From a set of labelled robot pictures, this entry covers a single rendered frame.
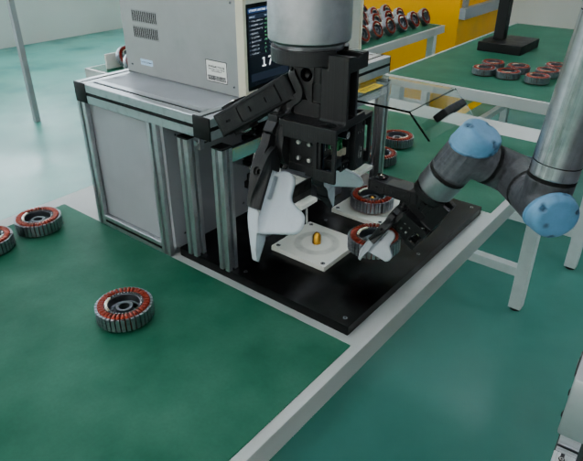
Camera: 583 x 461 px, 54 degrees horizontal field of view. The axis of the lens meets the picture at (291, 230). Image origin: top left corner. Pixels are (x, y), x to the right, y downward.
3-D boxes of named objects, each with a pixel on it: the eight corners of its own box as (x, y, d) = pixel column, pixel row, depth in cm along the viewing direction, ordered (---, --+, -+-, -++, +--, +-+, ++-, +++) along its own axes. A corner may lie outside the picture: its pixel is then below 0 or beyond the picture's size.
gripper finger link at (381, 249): (372, 277, 114) (404, 244, 111) (351, 255, 115) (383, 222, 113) (375, 275, 117) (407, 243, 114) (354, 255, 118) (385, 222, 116)
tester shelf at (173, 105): (389, 72, 156) (391, 55, 153) (210, 142, 109) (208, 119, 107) (266, 50, 179) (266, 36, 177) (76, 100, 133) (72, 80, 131)
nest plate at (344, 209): (410, 208, 151) (411, 203, 150) (381, 229, 141) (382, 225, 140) (361, 192, 159) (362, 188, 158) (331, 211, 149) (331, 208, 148)
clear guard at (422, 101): (473, 115, 144) (477, 91, 141) (429, 142, 127) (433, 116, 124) (362, 92, 161) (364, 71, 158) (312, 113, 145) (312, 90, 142)
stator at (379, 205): (402, 206, 149) (403, 192, 147) (374, 219, 142) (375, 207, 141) (368, 192, 156) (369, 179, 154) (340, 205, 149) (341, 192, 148)
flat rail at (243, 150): (383, 96, 156) (384, 85, 155) (224, 166, 114) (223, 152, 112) (380, 95, 157) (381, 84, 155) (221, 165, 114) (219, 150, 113)
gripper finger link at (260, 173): (251, 207, 53) (281, 117, 53) (238, 202, 54) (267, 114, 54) (275, 216, 57) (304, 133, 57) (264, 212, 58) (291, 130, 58)
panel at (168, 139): (338, 163, 178) (341, 65, 163) (177, 249, 133) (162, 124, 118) (334, 162, 178) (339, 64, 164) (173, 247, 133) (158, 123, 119)
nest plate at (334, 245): (361, 244, 134) (361, 240, 134) (323, 272, 124) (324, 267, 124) (309, 225, 143) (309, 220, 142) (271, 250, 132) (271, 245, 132)
